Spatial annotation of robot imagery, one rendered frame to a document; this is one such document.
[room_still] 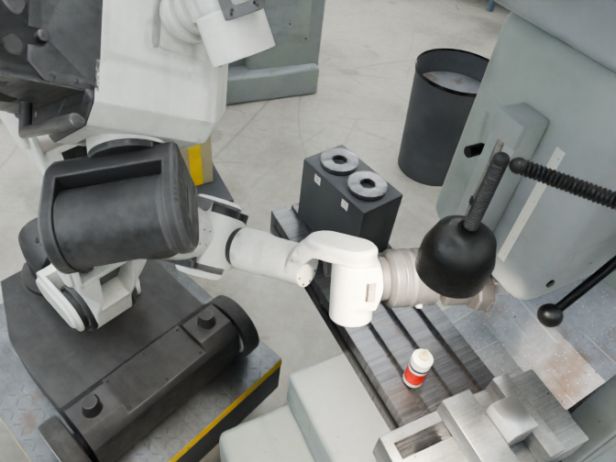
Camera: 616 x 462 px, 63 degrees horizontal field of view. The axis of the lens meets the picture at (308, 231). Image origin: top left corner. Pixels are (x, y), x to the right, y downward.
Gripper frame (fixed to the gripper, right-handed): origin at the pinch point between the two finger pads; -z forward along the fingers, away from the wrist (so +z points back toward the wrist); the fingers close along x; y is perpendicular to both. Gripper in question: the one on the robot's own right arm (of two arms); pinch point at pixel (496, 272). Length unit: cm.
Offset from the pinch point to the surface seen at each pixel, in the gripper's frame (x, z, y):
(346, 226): 32.8, 13.8, 22.4
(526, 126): -5.8, 11.6, -30.9
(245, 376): 31, 36, 84
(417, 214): 139, -63, 124
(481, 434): -16.1, 0.5, 22.4
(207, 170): 165, 48, 113
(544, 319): -14.6, 3.6, -9.1
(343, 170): 42.0, 14.2, 13.6
